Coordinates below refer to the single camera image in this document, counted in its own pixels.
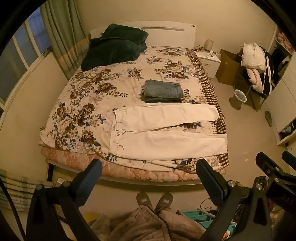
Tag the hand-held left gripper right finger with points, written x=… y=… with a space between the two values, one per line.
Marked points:
x=209 y=183

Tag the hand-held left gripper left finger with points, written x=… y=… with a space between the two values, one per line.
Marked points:
x=89 y=183

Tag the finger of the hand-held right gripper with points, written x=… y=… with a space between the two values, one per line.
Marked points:
x=290 y=156
x=266 y=162

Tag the white pants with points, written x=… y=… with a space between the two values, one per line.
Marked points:
x=166 y=139

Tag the pink floral quilt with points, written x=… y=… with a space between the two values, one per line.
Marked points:
x=69 y=158

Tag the yellow plastic item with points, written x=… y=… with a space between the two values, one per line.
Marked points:
x=91 y=217

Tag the teal plastic rack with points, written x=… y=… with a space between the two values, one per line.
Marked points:
x=198 y=217

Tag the dark green slipper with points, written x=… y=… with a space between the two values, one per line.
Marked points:
x=268 y=118

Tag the brown slipper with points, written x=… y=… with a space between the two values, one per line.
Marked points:
x=143 y=199
x=164 y=201

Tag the white wardrobe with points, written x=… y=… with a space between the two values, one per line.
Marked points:
x=282 y=99

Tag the person's brown fleece trousers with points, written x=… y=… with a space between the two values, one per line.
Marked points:
x=143 y=227

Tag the white waste bin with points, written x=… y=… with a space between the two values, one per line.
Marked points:
x=240 y=96

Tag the striped folded cloth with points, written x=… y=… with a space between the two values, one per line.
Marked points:
x=18 y=190

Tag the pink garment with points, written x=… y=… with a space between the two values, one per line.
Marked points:
x=254 y=78

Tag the dark chair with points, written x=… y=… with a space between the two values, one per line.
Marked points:
x=242 y=81

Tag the black garment with white stripe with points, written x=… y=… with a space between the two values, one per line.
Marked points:
x=268 y=74

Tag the floral bed blanket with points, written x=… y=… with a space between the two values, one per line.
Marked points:
x=97 y=92

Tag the folded blue jeans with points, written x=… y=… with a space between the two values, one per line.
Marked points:
x=164 y=91

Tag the brown cardboard box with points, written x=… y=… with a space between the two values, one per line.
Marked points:
x=227 y=67

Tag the white nightstand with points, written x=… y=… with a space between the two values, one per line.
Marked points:
x=209 y=63

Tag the pink quilt in wardrobe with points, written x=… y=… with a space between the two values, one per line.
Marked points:
x=283 y=38

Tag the white table lamp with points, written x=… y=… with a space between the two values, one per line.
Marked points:
x=209 y=44

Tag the dark green blanket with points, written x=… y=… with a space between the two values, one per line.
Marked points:
x=111 y=48

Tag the window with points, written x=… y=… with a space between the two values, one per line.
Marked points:
x=20 y=53

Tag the green curtain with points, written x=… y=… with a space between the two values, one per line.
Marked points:
x=62 y=37

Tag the white bed headboard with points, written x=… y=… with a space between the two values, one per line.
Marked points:
x=166 y=34

